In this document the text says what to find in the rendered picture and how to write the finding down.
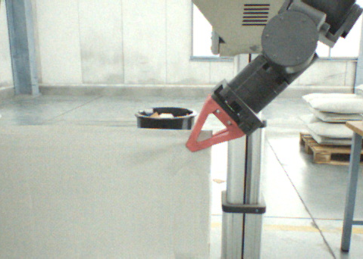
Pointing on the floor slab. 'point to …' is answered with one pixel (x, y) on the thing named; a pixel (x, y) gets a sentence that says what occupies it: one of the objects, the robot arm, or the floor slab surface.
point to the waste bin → (183, 123)
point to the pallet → (322, 153)
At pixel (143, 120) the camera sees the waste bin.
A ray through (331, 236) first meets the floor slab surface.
